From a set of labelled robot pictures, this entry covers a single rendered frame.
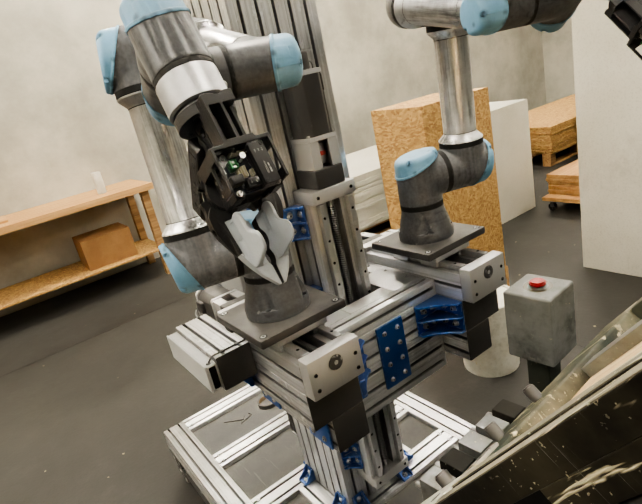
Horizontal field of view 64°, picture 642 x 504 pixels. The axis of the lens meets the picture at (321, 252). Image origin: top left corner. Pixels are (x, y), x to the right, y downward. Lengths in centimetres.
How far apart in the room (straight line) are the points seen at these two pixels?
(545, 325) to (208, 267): 78
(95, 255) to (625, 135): 424
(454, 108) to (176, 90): 93
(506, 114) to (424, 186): 325
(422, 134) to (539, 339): 165
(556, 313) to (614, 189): 219
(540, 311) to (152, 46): 101
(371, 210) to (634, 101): 225
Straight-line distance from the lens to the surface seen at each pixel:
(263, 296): 113
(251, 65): 74
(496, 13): 99
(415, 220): 139
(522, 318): 134
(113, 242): 516
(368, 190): 456
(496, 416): 123
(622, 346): 103
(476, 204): 308
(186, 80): 60
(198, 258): 106
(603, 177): 347
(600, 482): 49
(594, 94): 339
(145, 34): 64
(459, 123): 141
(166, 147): 107
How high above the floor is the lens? 152
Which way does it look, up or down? 19 degrees down
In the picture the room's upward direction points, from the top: 13 degrees counter-clockwise
